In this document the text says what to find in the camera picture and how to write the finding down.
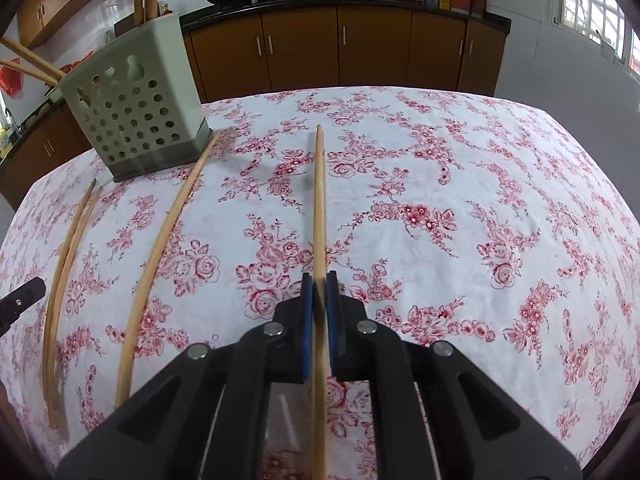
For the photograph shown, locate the wooden base cabinets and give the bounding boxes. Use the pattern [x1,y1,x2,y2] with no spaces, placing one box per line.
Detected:
[0,5,511,206]

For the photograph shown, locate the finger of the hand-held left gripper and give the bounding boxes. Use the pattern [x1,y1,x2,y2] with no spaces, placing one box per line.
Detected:
[0,277,47,333]

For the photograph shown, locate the hanging red plastic bag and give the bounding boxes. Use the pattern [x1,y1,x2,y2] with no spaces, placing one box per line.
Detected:
[0,65,23,98]

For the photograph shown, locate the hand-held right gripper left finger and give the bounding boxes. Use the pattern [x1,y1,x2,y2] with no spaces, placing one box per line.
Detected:
[55,272,317,480]

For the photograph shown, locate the red floral tablecloth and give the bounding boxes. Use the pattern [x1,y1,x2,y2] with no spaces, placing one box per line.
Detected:
[0,85,640,480]

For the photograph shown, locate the brown kitchen cabinets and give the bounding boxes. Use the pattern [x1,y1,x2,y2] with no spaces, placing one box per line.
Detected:
[0,0,512,161]

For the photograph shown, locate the green perforated chopstick holder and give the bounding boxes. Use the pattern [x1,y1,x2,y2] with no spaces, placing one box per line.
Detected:
[59,12,213,183]

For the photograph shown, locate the window with security bars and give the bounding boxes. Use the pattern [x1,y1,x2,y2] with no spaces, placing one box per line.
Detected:
[552,0,640,68]

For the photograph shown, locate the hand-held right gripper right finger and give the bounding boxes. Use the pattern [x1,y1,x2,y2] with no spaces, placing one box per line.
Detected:
[324,270,584,480]

